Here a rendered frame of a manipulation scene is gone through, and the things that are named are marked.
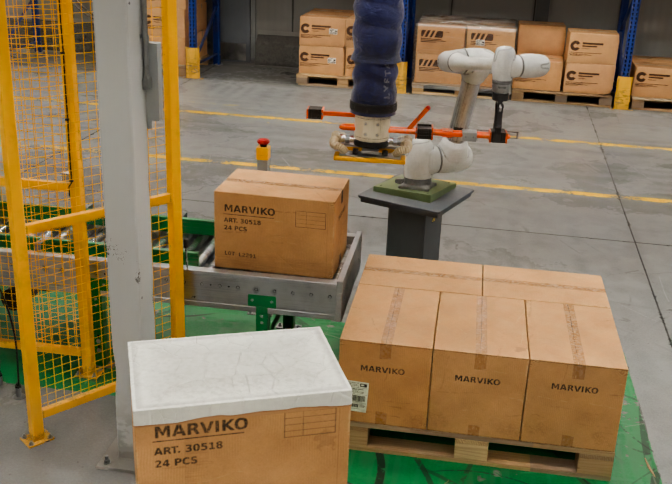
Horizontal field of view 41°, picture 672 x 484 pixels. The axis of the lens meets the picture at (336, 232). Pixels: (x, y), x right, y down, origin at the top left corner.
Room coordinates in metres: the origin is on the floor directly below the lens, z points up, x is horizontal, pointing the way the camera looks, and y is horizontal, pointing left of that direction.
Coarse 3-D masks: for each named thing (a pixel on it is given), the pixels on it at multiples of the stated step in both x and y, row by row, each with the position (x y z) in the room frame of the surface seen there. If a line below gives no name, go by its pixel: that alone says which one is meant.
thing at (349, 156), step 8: (336, 152) 4.18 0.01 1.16; (352, 152) 4.15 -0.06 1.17; (360, 152) 4.18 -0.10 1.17; (384, 152) 4.13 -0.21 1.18; (344, 160) 4.10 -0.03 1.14; (352, 160) 4.10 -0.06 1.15; (360, 160) 4.10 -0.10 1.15; (368, 160) 4.09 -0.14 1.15; (376, 160) 4.09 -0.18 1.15; (384, 160) 4.09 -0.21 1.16; (392, 160) 4.09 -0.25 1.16; (400, 160) 4.09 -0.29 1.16
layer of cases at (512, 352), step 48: (384, 288) 3.99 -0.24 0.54; (432, 288) 4.01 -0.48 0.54; (480, 288) 4.03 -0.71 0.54; (528, 288) 4.06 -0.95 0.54; (576, 288) 4.08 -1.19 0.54; (384, 336) 3.48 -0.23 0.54; (432, 336) 3.50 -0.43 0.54; (480, 336) 3.52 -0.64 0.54; (528, 336) 3.54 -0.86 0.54; (576, 336) 3.55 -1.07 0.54; (384, 384) 3.42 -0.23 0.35; (432, 384) 3.39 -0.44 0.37; (480, 384) 3.36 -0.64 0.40; (528, 384) 3.33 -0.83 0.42; (576, 384) 3.30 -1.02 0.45; (624, 384) 3.27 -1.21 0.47; (480, 432) 3.35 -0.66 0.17; (528, 432) 3.32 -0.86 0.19; (576, 432) 3.30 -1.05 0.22
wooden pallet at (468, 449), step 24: (360, 432) 3.43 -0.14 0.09; (408, 432) 3.40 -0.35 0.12; (432, 432) 3.38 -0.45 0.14; (432, 456) 3.38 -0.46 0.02; (456, 456) 3.37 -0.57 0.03; (480, 456) 3.35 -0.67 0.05; (504, 456) 3.39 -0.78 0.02; (528, 456) 3.40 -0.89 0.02; (576, 456) 3.35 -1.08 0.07; (600, 456) 3.28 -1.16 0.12
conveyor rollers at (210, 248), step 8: (0, 216) 4.77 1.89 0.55; (0, 224) 4.71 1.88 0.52; (8, 224) 4.65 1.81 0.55; (0, 232) 4.55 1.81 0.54; (8, 232) 4.64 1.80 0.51; (48, 232) 4.55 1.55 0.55; (56, 232) 4.60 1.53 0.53; (64, 232) 4.56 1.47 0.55; (72, 232) 4.60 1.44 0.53; (88, 232) 4.60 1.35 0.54; (104, 232) 4.60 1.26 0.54; (152, 232) 4.61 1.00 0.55; (160, 232) 4.67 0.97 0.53; (88, 240) 4.46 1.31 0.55; (96, 240) 4.48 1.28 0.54; (152, 240) 4.55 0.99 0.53; (160, 240) 4.49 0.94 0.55; (200, 240) 4.53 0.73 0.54; (192, 248) 4.40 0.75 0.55; (208, 248) 4.41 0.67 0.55; (200, 256) 4.29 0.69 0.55; (208, 256) 4.34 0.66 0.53; (344, 256) 4.37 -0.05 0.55; (200, 264) 4.21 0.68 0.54; (264, 272) 4.12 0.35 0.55; (336, 272) 4.15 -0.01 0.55
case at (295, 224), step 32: (224, 192) 4.15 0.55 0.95; (256, 192) 4.16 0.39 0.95; (288, 192) 4.18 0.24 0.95; (320, 192) 4.20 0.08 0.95; (224, 224) 4.15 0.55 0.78; (256, 224) 4.13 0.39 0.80; (288, 224) 4.10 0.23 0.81; (320, 224) 4.07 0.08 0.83; (224, 256) 4.15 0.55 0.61; (256, 256) 4.13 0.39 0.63; (288, 256) 4.10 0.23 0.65; (320, 256) 4.07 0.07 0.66
